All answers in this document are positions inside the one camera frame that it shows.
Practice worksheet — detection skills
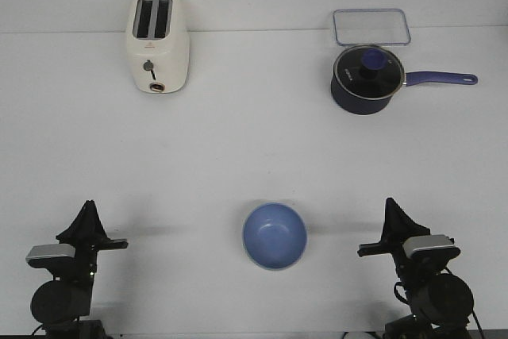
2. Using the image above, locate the dark blue saucepan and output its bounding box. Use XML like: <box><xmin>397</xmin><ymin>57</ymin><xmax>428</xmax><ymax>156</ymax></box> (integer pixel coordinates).
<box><xmin>331</xmin><ymin>71</ymin><xmax>478</xmax><ymax>115</ymax></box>

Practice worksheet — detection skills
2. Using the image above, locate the white two-slot toaster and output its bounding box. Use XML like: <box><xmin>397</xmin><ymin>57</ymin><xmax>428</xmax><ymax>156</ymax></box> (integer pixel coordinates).
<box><xmin>125</xmin><ymin>0</ymin><xmax>191</xmax><ymax>94</ymax></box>

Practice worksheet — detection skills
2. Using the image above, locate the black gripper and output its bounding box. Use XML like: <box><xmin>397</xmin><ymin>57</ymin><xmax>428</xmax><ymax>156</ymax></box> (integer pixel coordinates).
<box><xmin>357</xmin><ymin>198</ymin><xmax>441</xmax><ymax>275</ymax></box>
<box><xmin>51</xmin><ymin>200</ymin><xmax>128</xmax><ymax>275</ymax></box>

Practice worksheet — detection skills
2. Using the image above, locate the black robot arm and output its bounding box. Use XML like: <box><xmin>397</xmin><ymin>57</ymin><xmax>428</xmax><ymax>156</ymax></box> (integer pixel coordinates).
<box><xmin>357</xmin><ymin>198</ymin><xmax>475</xmax><ymax>338</ymax></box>
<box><xmin>25</xmin><ymin>200</ymin><xmax>128</xmax><ymax>338</ymax></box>

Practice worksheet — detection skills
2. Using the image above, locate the clear rectangular container lid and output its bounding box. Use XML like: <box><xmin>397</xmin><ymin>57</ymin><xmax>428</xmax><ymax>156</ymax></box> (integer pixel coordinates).
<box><xmin>333</xmin><ymin>8</ymin><xmax>411</xmax><ymax>47</ymax></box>

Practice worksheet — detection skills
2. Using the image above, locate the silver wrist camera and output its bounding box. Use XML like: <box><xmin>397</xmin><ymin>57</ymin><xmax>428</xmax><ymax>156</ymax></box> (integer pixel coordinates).
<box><xmin>25</xmin><ymin>244</ymin><xmax>76</xmax><ymax>269</ymax></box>
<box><xmin>402</xmin><ymin>234</ymin><xmax>461</xmax><ymax>267</ymax></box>

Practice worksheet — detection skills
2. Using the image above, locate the blue bowl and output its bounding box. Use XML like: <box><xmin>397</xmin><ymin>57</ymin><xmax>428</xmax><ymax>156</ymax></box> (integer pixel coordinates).
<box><xmin>242</xmin><ymin>202</ymin><xmax>307</xmax><ymax>271</ymax></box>

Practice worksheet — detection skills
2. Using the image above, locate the glass pot lid blue knob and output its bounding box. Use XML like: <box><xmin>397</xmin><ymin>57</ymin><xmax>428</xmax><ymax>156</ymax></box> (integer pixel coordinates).
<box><xmin>333</xmin><ymin>45</ymin><xmax>405</xmax><ymax>97</ymax></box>

